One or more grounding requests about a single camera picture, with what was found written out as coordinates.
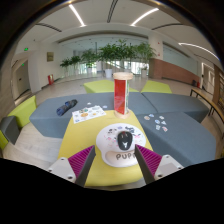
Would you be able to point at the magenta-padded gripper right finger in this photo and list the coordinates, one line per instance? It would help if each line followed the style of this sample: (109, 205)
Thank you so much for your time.
(150, 161)

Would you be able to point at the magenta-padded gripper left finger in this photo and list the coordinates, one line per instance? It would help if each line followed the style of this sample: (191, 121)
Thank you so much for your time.
(80, 163)

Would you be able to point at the black computer mouse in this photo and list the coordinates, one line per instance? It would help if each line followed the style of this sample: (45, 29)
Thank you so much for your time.
(125, 140)

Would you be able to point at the white printed mouse pad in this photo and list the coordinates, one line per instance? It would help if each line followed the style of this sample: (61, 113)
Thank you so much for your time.
(108, 146)

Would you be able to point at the scattered small stickers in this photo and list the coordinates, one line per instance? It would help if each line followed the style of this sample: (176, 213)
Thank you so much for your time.
(157, 127)

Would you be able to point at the large grey ottoman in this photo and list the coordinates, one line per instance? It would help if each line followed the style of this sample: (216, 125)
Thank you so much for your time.
(186, 140)

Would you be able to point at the white sticker sheet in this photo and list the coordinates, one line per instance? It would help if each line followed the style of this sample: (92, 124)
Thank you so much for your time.
(88, 114)

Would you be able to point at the long grey ottoman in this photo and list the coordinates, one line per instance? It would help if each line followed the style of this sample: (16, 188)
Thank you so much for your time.
(46, 120)

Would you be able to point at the dark blue folded umbrella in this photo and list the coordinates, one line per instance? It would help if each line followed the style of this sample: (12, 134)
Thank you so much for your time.
(66, 107)

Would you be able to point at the red cylinder with wooden caps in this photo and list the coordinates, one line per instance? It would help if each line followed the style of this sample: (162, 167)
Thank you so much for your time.
(121, 96)

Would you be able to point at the lime green ottoman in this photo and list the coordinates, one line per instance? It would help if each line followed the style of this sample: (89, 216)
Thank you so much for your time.
(156, 87)
(98, 86)

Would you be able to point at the lime green bench seat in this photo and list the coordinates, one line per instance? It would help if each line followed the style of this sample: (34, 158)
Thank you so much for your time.
(23, 111)

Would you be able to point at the dark grey seat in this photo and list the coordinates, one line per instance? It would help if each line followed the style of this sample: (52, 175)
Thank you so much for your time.
(9, 130)

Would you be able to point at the wooden bench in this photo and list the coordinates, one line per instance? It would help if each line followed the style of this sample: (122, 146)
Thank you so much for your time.
(201, 95)

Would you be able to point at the red fire extinguisher box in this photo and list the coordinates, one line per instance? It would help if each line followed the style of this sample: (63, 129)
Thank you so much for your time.
(50, 79)

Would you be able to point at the group of potted plants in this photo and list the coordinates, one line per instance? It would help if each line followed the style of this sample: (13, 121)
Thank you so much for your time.
(113, 51)

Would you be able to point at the group of ceiling lights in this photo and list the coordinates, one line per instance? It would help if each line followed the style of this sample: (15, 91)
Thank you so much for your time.
(76, 15)

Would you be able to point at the gold wall plaque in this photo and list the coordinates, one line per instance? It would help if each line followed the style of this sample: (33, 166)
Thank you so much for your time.
(50, 56)

